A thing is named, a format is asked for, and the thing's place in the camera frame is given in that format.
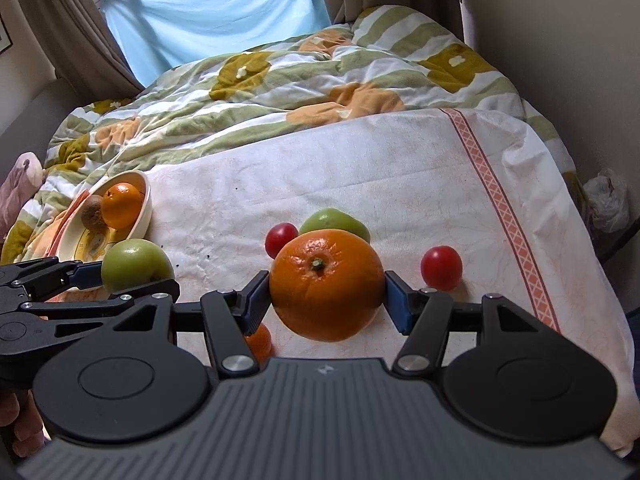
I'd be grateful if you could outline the light blue window cloth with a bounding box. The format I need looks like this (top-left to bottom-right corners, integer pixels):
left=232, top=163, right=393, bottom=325
left=101, top=0, right=331, bottom=86

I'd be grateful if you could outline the red cherry tomato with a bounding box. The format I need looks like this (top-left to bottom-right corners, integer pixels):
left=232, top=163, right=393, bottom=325
left=420, top=245, right=463, bottom=291
left=264, top=223, right=300, bottom=259

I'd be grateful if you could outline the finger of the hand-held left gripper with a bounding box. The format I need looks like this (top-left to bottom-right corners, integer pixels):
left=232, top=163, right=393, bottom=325
left=20, top=280, right=181, bottom=347
left=0, top=257, right=107, bottom=302

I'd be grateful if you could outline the brown kiwi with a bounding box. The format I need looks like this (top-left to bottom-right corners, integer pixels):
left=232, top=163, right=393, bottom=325
left=81, top=195, right=108, bottom=233

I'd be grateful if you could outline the white cloth with orange band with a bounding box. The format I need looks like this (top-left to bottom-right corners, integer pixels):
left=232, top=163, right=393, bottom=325
left=65, top=107, right=636, bottom=458

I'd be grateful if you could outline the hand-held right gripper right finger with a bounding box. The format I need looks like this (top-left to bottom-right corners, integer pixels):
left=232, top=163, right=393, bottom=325
left=384, top=270, right=539, bottom=377

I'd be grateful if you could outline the person's left hand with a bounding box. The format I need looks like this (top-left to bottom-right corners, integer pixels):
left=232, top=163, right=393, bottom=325
left=0, top=392, right=47, bottom=459

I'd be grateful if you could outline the green apple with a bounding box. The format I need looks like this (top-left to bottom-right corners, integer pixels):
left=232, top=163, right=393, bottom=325
left=101, top=239, right=175, bottom=297
left=298, top=207, right=372, bottom=246

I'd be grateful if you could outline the white plastic bag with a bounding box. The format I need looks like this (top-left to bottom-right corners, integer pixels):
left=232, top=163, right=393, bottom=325
left=582, top=167, right=631, bottom=233

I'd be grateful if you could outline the large orange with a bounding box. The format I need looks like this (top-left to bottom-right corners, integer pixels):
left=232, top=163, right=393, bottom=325
left=269, top=228, right=387, bottom=343

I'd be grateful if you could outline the pink plush toy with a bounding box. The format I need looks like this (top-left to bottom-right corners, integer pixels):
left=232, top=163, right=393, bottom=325
left=0, top=152, right=48, bottom=241

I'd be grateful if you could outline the small mandarin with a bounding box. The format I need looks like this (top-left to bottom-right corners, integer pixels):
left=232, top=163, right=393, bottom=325
left=245, top=324, right=273, bottom=364

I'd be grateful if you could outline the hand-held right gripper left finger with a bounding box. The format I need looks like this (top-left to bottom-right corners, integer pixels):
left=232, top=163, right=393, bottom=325
left=114, top=270, right=273, bottom=379

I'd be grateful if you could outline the cream ceramic bowl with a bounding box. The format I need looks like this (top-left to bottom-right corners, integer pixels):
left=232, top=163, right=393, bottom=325
left=50, top=170, right=153, bottom=266

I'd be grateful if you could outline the floral striped quilt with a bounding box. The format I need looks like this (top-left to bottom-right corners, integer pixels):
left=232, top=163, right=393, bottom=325
left=0, top=5, right=588, bottom=266

